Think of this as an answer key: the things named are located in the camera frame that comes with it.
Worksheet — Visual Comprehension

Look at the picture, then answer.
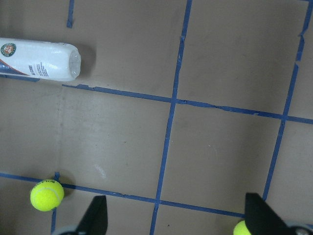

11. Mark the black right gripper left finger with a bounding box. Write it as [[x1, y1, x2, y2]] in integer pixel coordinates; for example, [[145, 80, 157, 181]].
[[75, 195, 108, 235]]

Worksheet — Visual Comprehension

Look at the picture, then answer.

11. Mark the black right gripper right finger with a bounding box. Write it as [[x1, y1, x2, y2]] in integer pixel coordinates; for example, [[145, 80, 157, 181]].
[[245, 193, 291, 235]]

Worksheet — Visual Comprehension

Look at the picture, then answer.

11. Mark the white tennis ball can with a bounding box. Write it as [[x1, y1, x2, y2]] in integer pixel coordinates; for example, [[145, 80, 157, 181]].
[[0, 38, 81, 82]]

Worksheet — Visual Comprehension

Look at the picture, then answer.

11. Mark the yellow tennis ball under gripper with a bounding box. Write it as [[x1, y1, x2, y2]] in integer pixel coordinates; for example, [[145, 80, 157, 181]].
[[233, 220, 251, 235]]

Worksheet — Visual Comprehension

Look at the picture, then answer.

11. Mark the yellow tennis ball near tape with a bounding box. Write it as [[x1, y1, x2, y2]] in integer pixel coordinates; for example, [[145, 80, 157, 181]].
[[30, 180, 65, 212]]

